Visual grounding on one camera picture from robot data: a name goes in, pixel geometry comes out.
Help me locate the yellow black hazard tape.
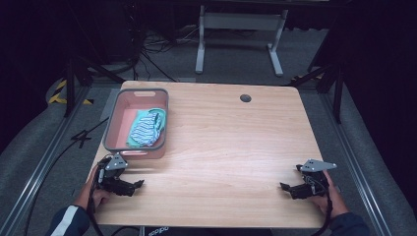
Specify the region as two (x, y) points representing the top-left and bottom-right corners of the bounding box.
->
(47, 79), (95, 106)

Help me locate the pink basket with grey rim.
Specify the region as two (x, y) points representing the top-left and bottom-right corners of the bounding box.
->
(102, 88), (170, 161)

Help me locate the person's left hand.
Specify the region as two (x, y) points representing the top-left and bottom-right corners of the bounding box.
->
(74, 165), (112, 210)

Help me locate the person's right hand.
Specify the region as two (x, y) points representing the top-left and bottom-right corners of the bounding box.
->
(310, 169), (350, 220)

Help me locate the black metal stand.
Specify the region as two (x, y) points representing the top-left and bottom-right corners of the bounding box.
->
(289, 63), (345, 125)
(64, 56), (126, 118)

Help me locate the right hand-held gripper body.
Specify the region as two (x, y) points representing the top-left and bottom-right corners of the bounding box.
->
(295, 158), (338, 200)

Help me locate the bundle of black floor cables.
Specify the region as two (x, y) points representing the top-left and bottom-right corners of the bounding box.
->
(129, 24), (201, 83)

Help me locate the teal striped cloth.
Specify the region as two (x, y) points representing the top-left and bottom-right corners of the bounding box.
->
(125, 107), (167, 148)

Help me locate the white metal desk frame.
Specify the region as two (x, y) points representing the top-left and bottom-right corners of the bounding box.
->
(194, 4), (290, 78)

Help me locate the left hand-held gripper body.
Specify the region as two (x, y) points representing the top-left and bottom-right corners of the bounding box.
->
(95, 151), (130, 195)

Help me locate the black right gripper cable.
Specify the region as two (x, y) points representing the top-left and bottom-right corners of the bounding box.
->
(309, 188), (334, 236)

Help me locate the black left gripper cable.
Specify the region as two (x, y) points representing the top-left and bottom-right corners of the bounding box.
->
(86, 163), (106, 236)

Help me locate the aluminium floor rail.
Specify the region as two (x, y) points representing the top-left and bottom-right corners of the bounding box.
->
(319, 92), (394, 236)
(0, 86), (92, 236)

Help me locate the person's dark printed clothing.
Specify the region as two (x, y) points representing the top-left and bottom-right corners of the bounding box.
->
(143, 225), (273, 236)

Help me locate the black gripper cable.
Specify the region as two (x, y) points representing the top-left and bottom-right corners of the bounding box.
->
(86, 163), (106, 236)
(309, 188), (334, 236)

